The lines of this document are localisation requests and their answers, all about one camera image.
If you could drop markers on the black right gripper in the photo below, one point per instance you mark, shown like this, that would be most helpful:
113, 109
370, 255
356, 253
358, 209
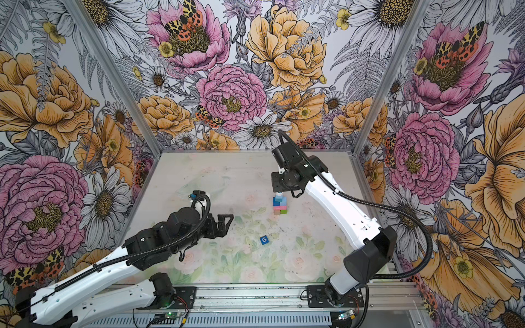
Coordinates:
276, 186

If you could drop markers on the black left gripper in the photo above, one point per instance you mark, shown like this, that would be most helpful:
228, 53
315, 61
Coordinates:
222, 229

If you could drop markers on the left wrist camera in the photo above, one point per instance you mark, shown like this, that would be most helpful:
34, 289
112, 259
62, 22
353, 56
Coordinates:
199, 196

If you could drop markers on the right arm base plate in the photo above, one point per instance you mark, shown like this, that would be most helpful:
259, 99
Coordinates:
320, 296

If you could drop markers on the blue letter G block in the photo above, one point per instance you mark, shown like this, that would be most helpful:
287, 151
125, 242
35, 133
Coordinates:
264, 240

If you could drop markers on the aluminium corner post right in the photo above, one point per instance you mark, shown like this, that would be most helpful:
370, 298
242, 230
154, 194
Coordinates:
410, 31

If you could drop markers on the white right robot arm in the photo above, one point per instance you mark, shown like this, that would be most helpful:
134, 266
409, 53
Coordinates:
373, 246

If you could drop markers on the grey vented cable duct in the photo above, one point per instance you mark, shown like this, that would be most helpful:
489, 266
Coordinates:
200, 319

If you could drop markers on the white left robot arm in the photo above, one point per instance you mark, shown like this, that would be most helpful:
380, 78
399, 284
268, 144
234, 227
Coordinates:
82, 298

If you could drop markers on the aluminium front rail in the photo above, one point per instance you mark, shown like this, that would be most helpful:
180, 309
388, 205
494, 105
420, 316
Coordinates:
224, 298

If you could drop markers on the green circuit board right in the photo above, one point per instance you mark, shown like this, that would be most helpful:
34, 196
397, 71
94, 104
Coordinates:
348, 315

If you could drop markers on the aluminium corner post left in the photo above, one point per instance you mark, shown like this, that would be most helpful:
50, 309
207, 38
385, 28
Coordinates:
88, 29

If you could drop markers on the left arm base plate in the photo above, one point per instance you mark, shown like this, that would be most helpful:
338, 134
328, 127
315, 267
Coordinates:
180, 298

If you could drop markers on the aluminium corner post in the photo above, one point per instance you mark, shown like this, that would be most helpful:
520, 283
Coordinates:
88, 29
410, 31

